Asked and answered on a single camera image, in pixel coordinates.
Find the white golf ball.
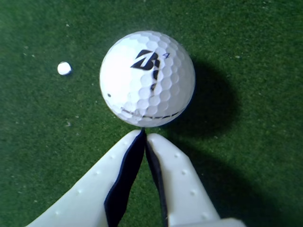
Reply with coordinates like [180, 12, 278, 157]
[99, 30, 196, 128]

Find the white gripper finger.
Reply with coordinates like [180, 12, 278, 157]
[25, 129, 145, 227]
[144, 133, 247, 227]

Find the small white dot marker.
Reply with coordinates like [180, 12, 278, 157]
[57, 61, 72, 76]

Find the long green turf mat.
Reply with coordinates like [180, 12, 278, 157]
[0, 0, 303, 227]

